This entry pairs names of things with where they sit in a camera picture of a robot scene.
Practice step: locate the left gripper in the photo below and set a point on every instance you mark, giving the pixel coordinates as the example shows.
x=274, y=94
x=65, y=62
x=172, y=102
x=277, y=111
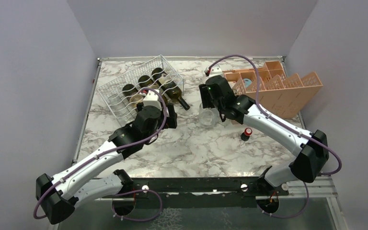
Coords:
x=171, y=120

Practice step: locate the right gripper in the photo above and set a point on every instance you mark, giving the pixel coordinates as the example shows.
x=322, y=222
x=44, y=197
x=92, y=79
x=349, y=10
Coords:
x=205, y=93

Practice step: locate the clear bottle silver cap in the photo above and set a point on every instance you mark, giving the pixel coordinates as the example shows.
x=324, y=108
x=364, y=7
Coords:
x=208, y=117

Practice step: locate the green wine bottle front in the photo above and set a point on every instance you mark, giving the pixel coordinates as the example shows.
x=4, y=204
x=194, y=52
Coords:
x=169, y=87

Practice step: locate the white wire wine rack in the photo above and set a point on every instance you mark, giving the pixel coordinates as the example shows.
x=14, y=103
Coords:
x=112, y=94

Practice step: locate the green bottle silver neck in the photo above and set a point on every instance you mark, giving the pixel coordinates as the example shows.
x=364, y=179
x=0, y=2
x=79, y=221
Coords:
x=148, y=82

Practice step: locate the green bottle black neck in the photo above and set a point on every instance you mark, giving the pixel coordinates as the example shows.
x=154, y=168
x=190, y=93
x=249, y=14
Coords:
x=132, y=95

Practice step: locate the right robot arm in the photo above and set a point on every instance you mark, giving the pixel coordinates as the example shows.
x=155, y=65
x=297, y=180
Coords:
x=307, y=147

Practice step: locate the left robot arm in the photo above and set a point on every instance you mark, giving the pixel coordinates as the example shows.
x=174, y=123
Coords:
x=59, y=195

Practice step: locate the red black bottle stopper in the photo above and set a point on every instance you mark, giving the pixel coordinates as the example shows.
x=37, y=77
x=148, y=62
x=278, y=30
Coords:
x=245, y=136

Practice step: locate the peach plastic crate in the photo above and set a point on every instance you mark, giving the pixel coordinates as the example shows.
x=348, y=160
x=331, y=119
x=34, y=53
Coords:
x=282, y=95

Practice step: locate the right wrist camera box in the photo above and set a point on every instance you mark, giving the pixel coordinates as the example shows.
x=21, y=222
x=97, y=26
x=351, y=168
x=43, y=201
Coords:
x=213, y=71

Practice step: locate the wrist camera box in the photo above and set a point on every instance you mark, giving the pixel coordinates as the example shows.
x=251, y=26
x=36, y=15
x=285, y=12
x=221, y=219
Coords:
x=213, y=71
x=151, y=98

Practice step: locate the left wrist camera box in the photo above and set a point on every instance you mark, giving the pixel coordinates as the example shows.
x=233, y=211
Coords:
x=151, y=98

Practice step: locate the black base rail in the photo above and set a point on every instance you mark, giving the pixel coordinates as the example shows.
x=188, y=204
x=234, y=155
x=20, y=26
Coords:
x=193, y=192

